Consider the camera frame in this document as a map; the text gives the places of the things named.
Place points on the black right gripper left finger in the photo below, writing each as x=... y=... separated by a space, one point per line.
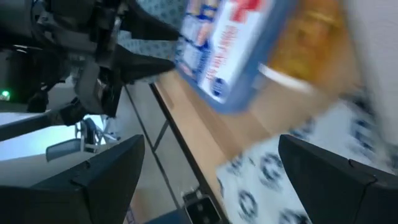
x=93 y=189

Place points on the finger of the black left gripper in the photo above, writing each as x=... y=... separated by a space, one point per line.
x=140 y=65
x=146 y=26

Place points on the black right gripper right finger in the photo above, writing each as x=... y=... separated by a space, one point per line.
x=335 y=186

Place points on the white bag with blue print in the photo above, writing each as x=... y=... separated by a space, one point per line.
x=311 y=174

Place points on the blue first aid box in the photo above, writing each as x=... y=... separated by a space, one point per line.
x=224 y=49

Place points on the orange pill bottle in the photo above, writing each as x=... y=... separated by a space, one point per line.
x=308 y=40

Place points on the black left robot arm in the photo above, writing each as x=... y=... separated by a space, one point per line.
x=28 y=62

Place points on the light blue floral pouch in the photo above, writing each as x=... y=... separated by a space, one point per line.
x=155 y=46

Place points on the grey office chair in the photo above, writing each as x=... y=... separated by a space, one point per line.
x=71 y=146

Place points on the black table edge camera mount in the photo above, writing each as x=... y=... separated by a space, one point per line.
x=202 y=208

